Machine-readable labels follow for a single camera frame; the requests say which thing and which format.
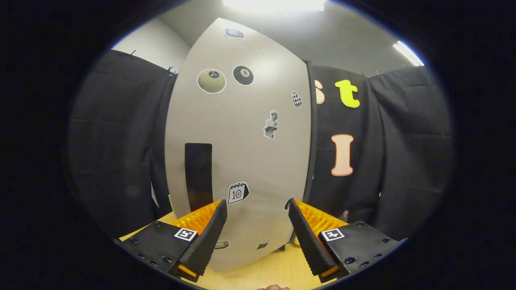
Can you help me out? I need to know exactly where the black door handle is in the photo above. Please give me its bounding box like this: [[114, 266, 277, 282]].
[[185, 143, 213, 210]]

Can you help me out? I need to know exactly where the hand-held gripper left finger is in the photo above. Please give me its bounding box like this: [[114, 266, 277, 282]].
[[115, 199, 228, 282]]

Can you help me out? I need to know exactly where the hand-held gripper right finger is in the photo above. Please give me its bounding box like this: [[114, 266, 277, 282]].
[[287, 197, 408, 283]]

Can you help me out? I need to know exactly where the narrow ceiling light strip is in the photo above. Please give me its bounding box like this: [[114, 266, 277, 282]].
[[393, 40, 426, 67]]

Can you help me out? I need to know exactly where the black backdrop cloth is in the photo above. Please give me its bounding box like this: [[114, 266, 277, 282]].
[[67, 49, 456, 242]]

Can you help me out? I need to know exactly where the grey shoe cabinet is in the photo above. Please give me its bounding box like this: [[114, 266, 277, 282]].
[[278, 60, 319, 252]]

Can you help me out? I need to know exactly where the bright ceiling light panel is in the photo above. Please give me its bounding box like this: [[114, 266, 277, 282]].
[[223, 0, 327, 12]]

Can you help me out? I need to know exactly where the beige shoe cabinet door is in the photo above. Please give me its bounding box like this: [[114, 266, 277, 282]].
[[164, 17, 313, 273]]

